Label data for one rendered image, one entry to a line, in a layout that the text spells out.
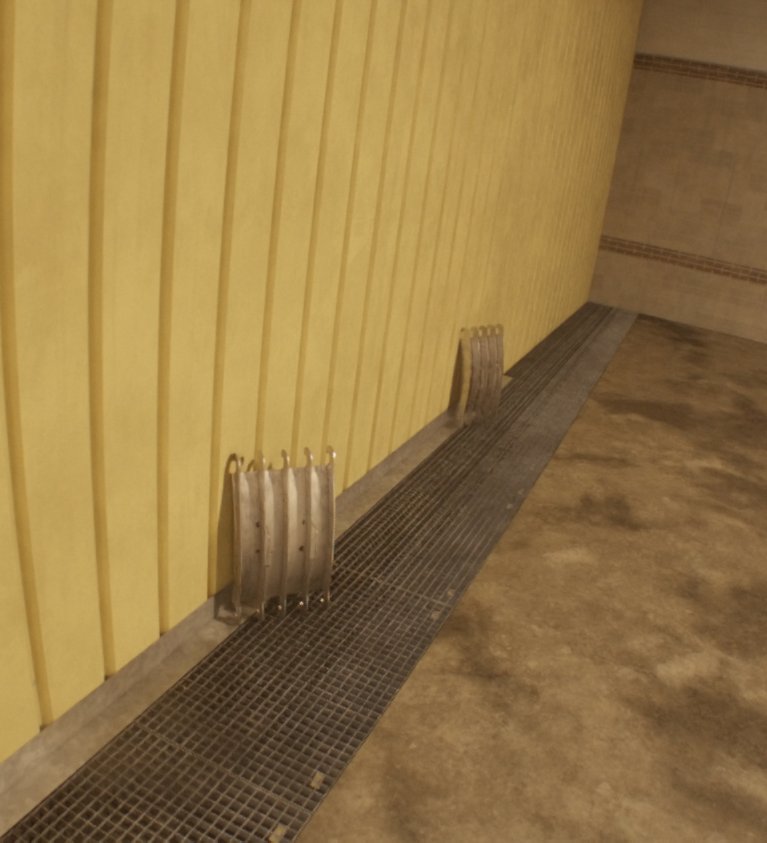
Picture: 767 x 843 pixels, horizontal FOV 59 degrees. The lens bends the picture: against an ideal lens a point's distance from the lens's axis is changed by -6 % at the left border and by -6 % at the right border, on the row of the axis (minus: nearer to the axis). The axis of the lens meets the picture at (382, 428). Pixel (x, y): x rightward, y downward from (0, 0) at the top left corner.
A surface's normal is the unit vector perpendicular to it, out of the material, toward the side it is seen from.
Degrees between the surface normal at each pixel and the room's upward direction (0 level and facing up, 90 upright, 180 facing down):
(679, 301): 90
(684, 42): 90
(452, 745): 0
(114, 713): 0
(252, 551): 84
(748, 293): 90
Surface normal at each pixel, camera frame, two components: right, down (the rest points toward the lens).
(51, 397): 0.90, 0.26
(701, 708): 0.12, -0.92
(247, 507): 0.46, 0.10
